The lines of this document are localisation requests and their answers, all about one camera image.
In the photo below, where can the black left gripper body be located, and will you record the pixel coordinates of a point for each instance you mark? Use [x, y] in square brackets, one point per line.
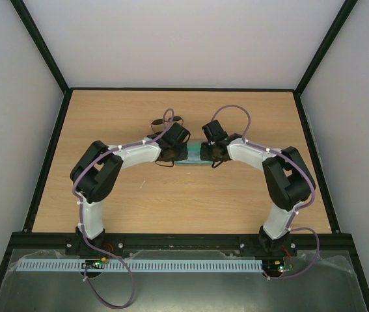
[178, 155]

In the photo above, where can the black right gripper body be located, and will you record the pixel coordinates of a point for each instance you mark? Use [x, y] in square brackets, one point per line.
[204, 153]

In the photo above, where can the grey sunglasses case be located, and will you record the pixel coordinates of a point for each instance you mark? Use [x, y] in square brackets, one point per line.
[193, 143]

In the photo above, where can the dark aviator sunglasses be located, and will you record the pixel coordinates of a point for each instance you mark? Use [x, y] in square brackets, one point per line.
[158, 125]

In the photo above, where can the light blue cleaning cloth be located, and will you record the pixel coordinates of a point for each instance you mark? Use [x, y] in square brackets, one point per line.
[193, 156]

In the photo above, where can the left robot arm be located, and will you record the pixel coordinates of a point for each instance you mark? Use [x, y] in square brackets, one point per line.
[95, 174]

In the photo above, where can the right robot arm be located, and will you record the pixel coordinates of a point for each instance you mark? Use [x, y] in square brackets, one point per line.
[289, 182]

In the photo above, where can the grey metal front tray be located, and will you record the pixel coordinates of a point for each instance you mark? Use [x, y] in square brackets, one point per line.
[326, 282]

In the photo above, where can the black front mounting rail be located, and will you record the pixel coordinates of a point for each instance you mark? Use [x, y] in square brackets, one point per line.
[125, 244]

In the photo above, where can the black enclosure frame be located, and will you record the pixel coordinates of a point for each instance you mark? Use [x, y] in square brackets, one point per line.
[261, 47]

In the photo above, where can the light blue slotted cable duct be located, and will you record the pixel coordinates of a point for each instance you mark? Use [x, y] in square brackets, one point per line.
[140, 265]

